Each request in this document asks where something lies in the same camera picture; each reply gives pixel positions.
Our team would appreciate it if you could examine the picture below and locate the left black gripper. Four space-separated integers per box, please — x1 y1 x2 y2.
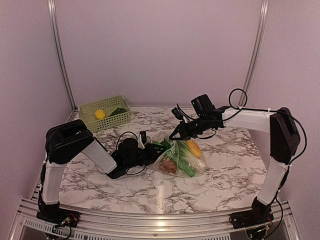
125 143 167 170

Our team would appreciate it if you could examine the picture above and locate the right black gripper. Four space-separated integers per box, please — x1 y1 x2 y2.
169 114 212 140

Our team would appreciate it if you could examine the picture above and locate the clear polka dot zip bag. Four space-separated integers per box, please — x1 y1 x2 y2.
149 131 208 179

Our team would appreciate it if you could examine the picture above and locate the green fake pepper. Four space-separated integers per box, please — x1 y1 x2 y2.
109 107 127 117

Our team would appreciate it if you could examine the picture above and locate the yellow fake lemon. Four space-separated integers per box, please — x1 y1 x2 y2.
94 109 107 120

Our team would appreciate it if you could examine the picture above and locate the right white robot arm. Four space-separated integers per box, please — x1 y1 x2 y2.
169 94 301 224

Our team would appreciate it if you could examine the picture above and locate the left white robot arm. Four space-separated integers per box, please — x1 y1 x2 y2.
38 119 166 223

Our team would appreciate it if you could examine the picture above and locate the brown fake potato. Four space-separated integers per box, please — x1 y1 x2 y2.
159 159 177 174

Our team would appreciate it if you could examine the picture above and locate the yellow fake corn cob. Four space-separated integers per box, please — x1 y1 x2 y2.
186 139 202 158

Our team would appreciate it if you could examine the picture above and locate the green fake cucumber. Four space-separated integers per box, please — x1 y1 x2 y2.
177 161 196 178

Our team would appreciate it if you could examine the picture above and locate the pale green plastic basket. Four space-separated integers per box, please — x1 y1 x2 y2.
78 95 131 133

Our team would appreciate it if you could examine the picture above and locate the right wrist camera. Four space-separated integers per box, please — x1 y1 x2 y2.
171 103 190 123

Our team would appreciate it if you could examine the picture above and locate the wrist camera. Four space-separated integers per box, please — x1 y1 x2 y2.
138 131 147 149
171 103 190 123

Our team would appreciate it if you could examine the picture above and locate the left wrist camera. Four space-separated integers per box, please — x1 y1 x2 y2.
138 131 147 149

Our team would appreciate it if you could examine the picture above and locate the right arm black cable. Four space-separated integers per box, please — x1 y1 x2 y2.
197 88 309 163

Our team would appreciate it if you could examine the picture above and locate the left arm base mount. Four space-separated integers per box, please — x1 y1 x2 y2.
36 203 80 240

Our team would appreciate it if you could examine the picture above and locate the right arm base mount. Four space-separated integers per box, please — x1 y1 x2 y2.
229 197 274 240

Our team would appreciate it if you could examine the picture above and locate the front aluminium rail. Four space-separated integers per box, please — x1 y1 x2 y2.
9 197 301 240

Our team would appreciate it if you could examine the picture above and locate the right aluminium frame post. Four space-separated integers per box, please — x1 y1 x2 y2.
243 0 270 95

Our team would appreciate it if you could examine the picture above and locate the aluminium frame post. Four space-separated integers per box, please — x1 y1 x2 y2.
243 0 270 95
47 0 77 112

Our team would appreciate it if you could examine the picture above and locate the left aluminium frame post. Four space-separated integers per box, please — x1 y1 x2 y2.
47 0 77 112

